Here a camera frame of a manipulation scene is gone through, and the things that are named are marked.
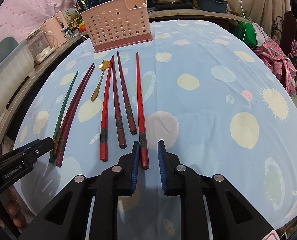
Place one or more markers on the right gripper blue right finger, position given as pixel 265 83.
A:
pixel 162 165

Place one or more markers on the dark wooden chair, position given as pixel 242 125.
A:
pixel 285 28

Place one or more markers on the gold flower spoon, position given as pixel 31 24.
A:
pixel 102 67

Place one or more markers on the bright red chopstick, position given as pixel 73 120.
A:
pixel 104 117
pixel 141 119

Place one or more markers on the pink electric kettle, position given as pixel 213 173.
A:
pixel 53 29

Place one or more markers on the maroon chopstick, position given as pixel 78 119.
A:
pixel 128 108
pixel 119 124

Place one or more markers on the beige curtain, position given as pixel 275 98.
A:
pixel 265 13

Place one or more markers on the pink perforated utensil holder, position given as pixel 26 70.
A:
pixel 117 23

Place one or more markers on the green chopstick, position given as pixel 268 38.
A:
pixel 61 112

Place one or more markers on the pink floral cloth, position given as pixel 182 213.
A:
pixel 278 63

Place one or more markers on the stacked blue yellow bowls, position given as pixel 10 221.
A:
pixel 219 6

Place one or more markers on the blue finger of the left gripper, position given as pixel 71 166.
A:
pixel 35 149

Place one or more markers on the white dish rack bin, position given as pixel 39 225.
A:
pixel 16 63

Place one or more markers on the light blue patterned tablecloth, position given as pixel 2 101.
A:
pixel 215 105

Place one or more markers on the pink floral curtain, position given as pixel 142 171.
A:
pixel 18 18

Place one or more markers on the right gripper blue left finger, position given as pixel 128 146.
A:
pixel 135 155

